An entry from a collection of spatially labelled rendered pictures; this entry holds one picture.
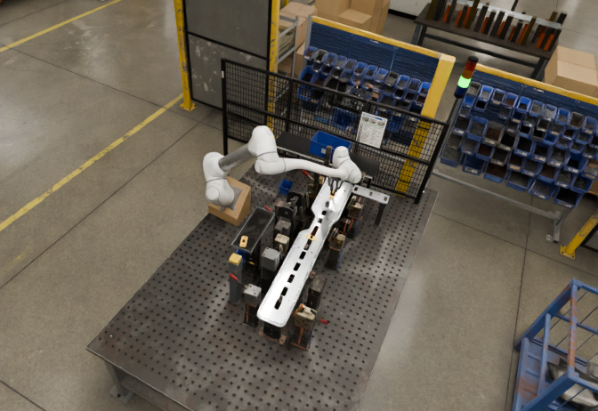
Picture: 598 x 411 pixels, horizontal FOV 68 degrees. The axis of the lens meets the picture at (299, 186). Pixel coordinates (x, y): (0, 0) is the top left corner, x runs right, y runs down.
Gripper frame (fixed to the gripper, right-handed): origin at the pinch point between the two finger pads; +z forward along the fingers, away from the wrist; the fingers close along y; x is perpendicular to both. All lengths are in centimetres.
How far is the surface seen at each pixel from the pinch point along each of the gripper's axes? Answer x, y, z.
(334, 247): -43.2, 16.6, 10.8
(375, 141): 54, 16, -17
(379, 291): -47, 56, 35
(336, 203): -6.6, 5.6, 4.7
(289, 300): -99, 5, 5
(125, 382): -159, -85, 82
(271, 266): -83, -14, 1
